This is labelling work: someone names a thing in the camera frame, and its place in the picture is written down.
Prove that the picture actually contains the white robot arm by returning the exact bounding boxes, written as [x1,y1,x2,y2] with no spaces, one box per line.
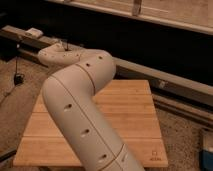
[38,43,145,171]

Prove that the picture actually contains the wooden board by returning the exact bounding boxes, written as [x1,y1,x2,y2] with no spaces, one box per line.
[13,80,168,168]

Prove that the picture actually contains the small white box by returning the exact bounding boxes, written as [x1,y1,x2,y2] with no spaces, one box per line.
[25,28,43,38]

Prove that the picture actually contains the long wooden beam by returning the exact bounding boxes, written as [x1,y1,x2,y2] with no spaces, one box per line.
[0,25,213,107]

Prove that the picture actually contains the blue box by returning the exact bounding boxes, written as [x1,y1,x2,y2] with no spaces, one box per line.
[199,129,213,171]

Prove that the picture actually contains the black cable with plug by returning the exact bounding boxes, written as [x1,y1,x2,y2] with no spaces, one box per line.
[13,37,25,86]

